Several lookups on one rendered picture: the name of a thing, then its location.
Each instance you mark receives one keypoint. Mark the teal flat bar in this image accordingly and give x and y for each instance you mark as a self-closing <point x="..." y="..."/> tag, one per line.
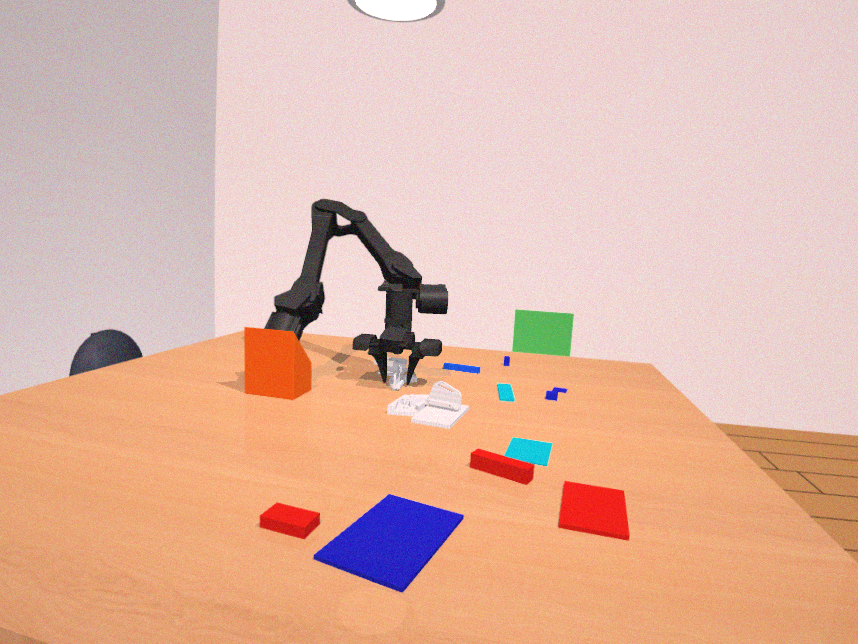
<point x="506" y="392"/>

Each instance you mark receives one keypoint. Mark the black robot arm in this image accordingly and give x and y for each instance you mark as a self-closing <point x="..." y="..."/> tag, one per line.
<point x="301" y="305"/>

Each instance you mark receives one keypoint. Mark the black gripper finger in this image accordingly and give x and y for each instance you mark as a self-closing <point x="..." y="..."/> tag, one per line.
<point x="381" y="360"/>
<point x="413" y="360"/>

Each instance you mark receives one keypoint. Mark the teal flat rectangular plate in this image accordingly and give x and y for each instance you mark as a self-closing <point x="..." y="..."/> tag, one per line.
<point x="535" y="452"/>

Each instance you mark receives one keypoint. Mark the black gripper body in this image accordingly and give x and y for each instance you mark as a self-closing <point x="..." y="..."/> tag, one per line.
<point x="427" y="347"/>

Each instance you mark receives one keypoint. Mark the blue flat bar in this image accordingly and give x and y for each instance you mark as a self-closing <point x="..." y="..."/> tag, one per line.
<point x="463" y="368"/>

